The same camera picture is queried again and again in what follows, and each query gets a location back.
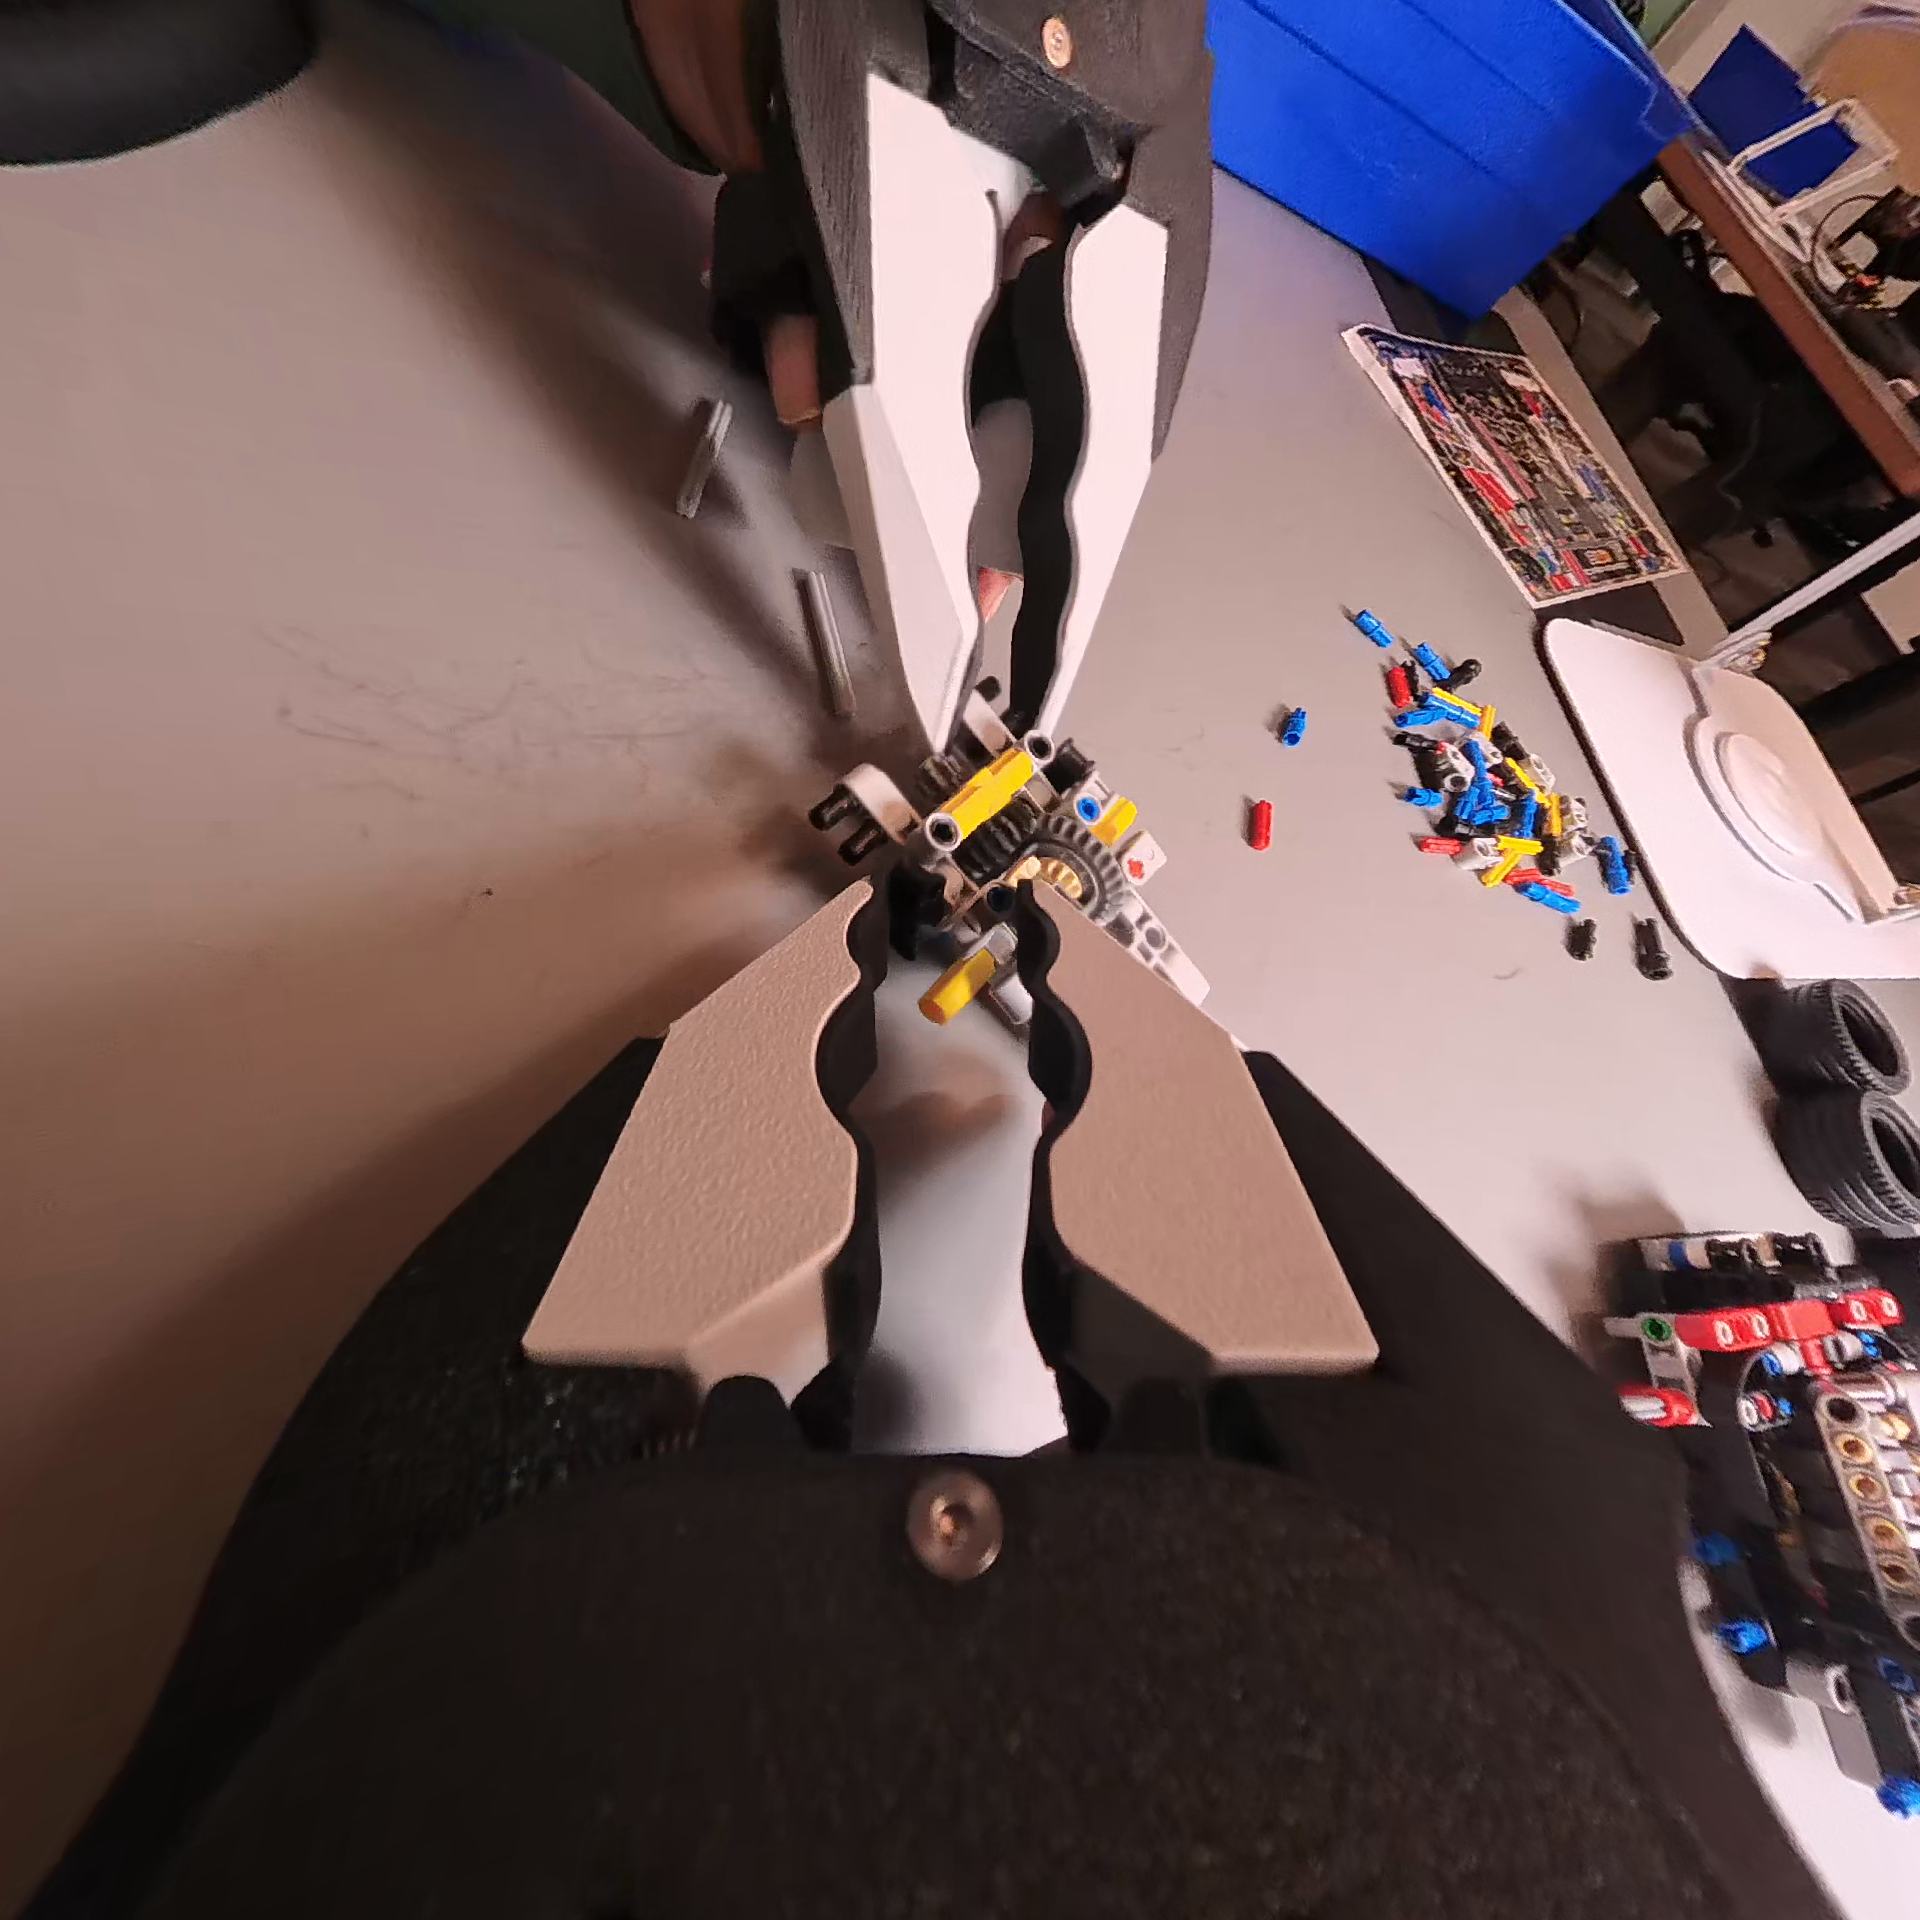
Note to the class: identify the pile of blue yellow lego pins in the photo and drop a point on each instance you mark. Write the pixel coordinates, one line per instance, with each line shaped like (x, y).
(1500, 811)

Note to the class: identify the large blue plastic bin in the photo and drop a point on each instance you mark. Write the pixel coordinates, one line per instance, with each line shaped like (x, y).
(1425, 135)

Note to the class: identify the large black red lego chassis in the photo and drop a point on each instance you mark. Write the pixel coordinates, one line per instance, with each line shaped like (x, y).
(1800, 1440)

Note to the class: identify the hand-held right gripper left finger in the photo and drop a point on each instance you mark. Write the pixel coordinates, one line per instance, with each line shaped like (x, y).
(704, 1200)

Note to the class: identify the small grey yellow lego gear assembly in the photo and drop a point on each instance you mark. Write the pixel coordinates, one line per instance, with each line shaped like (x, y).
(991, 803)

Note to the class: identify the grey lego axle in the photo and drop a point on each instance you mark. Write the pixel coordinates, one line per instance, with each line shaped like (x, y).
(826, 645)

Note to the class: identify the long wooden table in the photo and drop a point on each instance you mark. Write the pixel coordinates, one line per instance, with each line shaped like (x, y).
(1800, 324)

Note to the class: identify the black rubber lego tire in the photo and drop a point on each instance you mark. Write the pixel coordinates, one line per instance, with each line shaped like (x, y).
(1822, 1037)
(1862, 1162)

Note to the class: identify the person's left hand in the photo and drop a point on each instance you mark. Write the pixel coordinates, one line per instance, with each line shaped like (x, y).
(792, 375)

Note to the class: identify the short grey lego piece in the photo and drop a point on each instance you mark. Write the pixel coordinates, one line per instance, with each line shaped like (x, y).
(702, 459)

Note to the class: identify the white book stand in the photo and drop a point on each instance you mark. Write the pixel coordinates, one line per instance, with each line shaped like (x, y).
(1650, 750)

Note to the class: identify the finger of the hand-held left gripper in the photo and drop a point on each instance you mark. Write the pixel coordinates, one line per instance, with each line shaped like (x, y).
(1125, 375)
(914, 452)

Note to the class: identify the lego sticker sheet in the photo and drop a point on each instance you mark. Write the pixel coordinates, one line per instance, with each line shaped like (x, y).
(1517, 459)

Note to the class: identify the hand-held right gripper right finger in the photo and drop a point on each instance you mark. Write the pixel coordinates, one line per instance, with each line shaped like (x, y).
(1200, 1200)

